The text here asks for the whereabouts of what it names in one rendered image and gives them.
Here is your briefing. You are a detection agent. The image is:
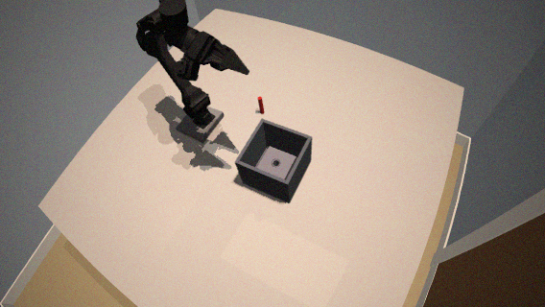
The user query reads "dark red peg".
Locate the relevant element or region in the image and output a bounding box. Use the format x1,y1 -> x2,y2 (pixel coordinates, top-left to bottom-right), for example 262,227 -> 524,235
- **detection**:
257,97 -> 264,114

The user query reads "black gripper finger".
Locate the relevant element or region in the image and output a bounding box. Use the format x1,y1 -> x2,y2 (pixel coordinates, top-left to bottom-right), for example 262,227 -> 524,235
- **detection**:
199,37 -> 241,71
219,49 -> 249,75

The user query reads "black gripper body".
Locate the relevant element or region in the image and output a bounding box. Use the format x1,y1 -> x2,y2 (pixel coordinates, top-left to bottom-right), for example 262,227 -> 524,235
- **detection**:
179,28 -> 221,70

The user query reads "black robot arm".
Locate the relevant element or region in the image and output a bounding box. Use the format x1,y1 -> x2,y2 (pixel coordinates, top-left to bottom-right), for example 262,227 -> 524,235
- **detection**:
136,0 -> 215,130

